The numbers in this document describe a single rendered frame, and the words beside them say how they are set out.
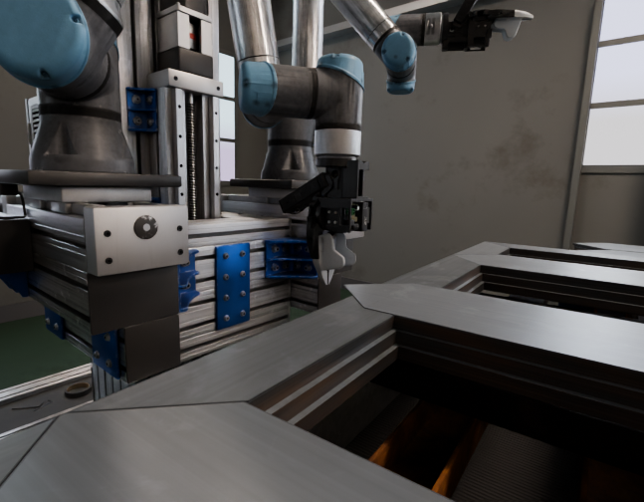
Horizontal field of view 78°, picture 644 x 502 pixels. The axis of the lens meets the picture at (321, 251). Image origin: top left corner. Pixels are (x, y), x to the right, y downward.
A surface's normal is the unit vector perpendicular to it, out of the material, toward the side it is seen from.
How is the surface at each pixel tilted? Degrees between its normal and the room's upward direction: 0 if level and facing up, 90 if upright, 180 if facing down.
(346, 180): 90
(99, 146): 73
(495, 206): 90
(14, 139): 90
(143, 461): 0
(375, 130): 90
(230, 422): 0
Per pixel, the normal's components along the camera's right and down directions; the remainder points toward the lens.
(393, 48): -0.24, 0.16
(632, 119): -0.63, 0.11
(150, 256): 0.77, 0.13
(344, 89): 0.29, 0.17
